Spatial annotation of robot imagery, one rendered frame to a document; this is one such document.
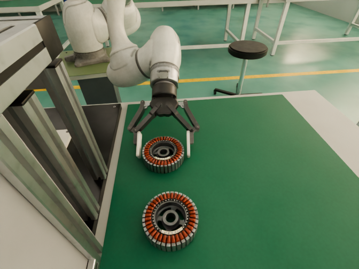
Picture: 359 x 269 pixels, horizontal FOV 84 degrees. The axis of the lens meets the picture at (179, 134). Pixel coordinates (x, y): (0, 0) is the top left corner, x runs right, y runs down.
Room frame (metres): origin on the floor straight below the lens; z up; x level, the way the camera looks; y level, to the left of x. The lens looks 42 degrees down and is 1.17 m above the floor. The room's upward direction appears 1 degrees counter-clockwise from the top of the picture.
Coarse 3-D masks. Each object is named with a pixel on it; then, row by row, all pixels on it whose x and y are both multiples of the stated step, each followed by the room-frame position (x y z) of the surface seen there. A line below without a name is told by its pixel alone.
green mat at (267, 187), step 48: (144, 144) 0.42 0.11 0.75; (240, 144) 0.42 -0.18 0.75; (288, 144) 0.41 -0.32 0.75; (144, 192) 0.26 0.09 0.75; (192, 192) 0.26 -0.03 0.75; (240, 192) 0.26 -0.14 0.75; (288, 192) 0.25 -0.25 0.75; (336, 192) 0.25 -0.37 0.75; (144, 240) 0.15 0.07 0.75; (192, 240) 0.15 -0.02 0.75; (240, 240) 0.15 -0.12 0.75; (288, 240) 0.15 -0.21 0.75; (336, 240) 0.15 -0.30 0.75
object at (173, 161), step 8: (168, 136) 0.42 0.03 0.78; (152, 144) 0.39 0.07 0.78; (160, 144) 0.40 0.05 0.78; (168, 144) 0.40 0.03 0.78; (176, 144) 0.39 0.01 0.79; (144, 152) 0.36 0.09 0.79; (152, 152) 0.37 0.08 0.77; (160, 152) 0.37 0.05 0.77; (168, 152) 0.37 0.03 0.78; (176, 152) 0.36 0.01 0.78; (144, 160) 0.34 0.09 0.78; (152, 160) 0.33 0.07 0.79; (160, 160) 0.33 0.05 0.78; (168, 160) 0.33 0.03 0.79; (176, 160) 0.33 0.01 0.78; (152, 168) 0.32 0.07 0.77; (160, 168) 0.32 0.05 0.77; (168, 168) 0.31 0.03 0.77; (176, 168) 0.32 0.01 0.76
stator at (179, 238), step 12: (168, 192) 0.24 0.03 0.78; (156, 204) 0.21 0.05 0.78; (168, 204) 0.22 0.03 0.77; (180, 204) 0.21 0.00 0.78; (192, 204) 0.21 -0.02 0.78; (144, 216) 0.19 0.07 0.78; (156, 216) 0.19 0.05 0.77; (168, 216) 0.20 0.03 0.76; (192, 216) 0.18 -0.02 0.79; (144, 228) 0.16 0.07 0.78; (156, 228) 0.16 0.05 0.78; (168, 228) 0.17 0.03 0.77; (180, 228) 0.16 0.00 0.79; (192, 228) 0.16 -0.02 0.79; (156, 240) 0.14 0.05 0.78; (168, 240) 0.14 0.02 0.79; (180, 240) 0.14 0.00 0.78
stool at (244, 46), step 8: (232, 48) 1.77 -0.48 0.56; (240, 48) 1.77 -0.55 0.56; (248, 48) 1.76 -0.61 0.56; (256, 48) 1.76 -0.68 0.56; (264, 48) 1.75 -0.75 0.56; (240, 56) 1.68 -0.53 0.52; (248, 56) 1.66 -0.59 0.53; (256, 56) 1.66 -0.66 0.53; (264, 56) 1.70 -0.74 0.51; (240, 72) 1.82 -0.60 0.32; (240, 80) 1.80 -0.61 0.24; (216, 88) 1.97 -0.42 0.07; (240, 88) 1.80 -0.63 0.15
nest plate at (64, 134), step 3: (66, 129) 0.47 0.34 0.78; (60, 132) 0.45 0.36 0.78; (63, 132) 0.45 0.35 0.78; (66, 132) 0.45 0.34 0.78; (60, 135) 0.44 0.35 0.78; (63, 135) 0.44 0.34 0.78; (66, 135) 0.44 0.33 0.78; (69, 135) 0.44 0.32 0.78; (63, 138) 0.42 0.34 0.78; (66, 138) 0.42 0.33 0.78; (69, 138) 0.43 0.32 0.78; (63, 141) 0.41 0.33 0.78; (66, 141) 0.41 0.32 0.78; (66, 144) 0.40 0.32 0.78; (66, 147) 0.40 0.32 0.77
